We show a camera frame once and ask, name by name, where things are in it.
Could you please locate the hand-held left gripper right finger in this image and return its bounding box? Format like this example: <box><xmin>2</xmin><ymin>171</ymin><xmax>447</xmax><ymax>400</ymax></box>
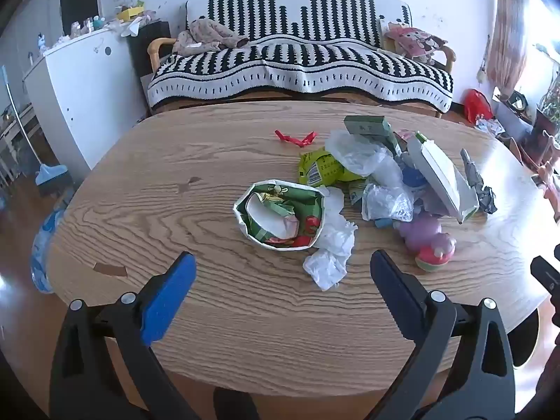
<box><xmin>370</xmin><ymin>249</ymin><xmax>517</xmax><ymax>420</ymax></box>

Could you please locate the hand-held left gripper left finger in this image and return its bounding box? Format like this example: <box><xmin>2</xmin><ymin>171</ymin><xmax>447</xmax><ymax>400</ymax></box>
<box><xmin>49</xmin><ymin>251</ymin><xmax>206</xmax><ymax>420</ymax></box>

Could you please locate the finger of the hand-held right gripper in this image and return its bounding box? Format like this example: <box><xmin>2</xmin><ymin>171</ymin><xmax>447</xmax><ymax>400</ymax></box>
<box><xmin>530</xmin><ymin>256</ymin><xmax>560</xmax><ymax>311</ymax></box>

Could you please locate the grey wrapper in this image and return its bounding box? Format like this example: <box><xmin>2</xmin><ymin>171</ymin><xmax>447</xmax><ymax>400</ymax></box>
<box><xmin>460</xmin><ymin>149</ymin><xmax>498</xmax><ymax>216</ymax></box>

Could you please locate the yellow-green snack packet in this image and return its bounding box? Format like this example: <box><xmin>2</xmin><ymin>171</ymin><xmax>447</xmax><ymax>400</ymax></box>
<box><xmin>298</xmin><ymin>149</ymin><xmax>364</xmax><ymax>187</ymax></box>

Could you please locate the purple and red toy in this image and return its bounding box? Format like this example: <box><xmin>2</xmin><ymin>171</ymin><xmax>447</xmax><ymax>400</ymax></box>
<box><xmin>394</xmin><ymin>214</ymin><xmax>458</xmax><ymax>272</ymax></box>

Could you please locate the crumpled white tissue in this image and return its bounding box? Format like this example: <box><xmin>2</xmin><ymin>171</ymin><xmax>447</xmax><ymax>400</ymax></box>
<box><xmin>321</xmin><ymin>187</ymin><xmax>357</xmax><ymax>257</ymax></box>
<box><xmin>303</xmin><ymin>248</ymin><xmax>349</xmax><ymax>292</ymax></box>

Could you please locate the crumpled clear plastic wrap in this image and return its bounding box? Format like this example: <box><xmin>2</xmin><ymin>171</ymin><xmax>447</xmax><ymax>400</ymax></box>
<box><xmin>362</xmin><ymin>184</ymin><xmax>414</xmax><ymax>223</ymax></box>

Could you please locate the small pink chair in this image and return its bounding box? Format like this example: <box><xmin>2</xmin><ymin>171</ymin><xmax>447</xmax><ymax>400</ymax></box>
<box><xmin>531</xmin><ymin>157</ymin><xmax>560</xmax><ymax>224</ymax></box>

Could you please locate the green printed paper bag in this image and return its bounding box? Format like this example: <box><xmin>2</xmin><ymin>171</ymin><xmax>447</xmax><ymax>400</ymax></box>
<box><xmin>233</xmin><ymin>178</ymin><xmax>329</xmax><ymax>252</ymax></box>

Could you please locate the long white paper carton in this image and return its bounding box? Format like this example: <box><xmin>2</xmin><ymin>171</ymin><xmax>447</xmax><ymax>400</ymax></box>
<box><xmin>407</xmin><ymin>133</ymin><xmax>480</xmax><ymax>224</ymax></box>

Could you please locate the blue plastic bag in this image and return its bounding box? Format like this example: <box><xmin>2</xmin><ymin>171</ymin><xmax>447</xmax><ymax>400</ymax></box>
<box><xmin>30</xmin><ymin>208</ymin><xmax>66</xmax><ymax>294</ymax></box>

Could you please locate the clear plastic bag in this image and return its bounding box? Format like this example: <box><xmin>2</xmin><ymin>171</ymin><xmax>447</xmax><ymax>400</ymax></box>
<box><xmin>324</xmin><ymin>129</ymin><xmax>390</xmax><ymax>178</ymax></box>

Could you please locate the crumpled white paper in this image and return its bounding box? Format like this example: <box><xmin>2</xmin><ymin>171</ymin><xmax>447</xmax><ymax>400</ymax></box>
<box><xmin>476</xmin><ymin>116</ymin><xmax>506</xmax><ymax>136</ymax></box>

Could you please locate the green cardboard box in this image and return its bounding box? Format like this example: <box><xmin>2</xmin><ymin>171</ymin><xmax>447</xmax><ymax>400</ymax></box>
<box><xmin>343</xmin><ymin>115</ymin><xmax>401</xmax><ymax>154</ymax></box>

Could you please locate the potted plant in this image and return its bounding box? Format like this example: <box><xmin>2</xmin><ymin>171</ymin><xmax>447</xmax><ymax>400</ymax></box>
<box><xmin>536</xmin><ymin>44</ymin><xmax>560</xmax><ymax>149</ymax></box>

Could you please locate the blue broom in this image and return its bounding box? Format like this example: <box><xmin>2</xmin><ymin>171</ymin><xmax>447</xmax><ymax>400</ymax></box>
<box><xmin>0</xmin><ymin>65</ymin><xmax>73</xmax><ymax>195</ymax></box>

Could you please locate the red ribbon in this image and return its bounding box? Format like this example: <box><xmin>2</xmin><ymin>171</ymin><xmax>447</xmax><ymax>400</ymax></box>
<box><xmin>274</xmin><ymin>130</ymin><xmax>316</xmax><ymax>147</ymax></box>

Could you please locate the red bag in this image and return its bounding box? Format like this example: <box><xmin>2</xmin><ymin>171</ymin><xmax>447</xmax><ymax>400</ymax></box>
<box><xmin>464</xmin><ymin>89</ymin><xmax>494</xmax><ymax>123</ymax></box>

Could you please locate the white cabinet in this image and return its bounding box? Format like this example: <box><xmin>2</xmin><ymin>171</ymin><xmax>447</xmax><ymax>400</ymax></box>
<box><xmin>23</xmin><ymin>26</ymin><xmax>152</xmax><ymax>180</ymax></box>

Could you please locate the patterned curtain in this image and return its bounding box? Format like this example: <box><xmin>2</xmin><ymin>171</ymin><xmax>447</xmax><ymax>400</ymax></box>
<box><xmin>486</xmin><ymin>0</ymin><xmax>530</xmax><ymax>97</ymax></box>

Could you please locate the pink cartoon cushion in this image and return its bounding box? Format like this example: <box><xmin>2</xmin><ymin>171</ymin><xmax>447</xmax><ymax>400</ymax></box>
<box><xmin>385</xmin><ymin>22</ymin><xmax>449</xmax><ymax>64</ymax></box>

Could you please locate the wooden sofa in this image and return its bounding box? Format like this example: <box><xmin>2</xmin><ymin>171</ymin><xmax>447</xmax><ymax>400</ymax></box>
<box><xmin>146</xmin><ymin>0</ymin><xmax>458</xmax><ymax>119</ymax></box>

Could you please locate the black cabinet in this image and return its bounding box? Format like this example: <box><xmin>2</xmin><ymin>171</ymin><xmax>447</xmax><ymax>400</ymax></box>
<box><xmin>127</xmin><ymin>21</ymin><xmax>171</xmax><ymax>119</ymax></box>

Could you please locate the beige plush garment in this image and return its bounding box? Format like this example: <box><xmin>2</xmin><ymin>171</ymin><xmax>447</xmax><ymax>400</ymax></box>
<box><xmin>172</xmin><ymin>18</ymin><xmax>250</xmax><ymax>57</ymax></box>

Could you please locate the cluster of small bottles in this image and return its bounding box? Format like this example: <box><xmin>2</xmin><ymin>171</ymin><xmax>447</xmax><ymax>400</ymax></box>
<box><xmin>37</xmin><ymin>15</ymin><xmax>108</xmax><ymax>49</ymax></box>

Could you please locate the wall hanging ornament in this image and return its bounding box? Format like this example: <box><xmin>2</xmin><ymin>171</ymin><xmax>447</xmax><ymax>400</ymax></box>
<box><xmin>479</xmin><ymin>35</ymin><xmax>491</xmax><ymax>84</ymax></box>

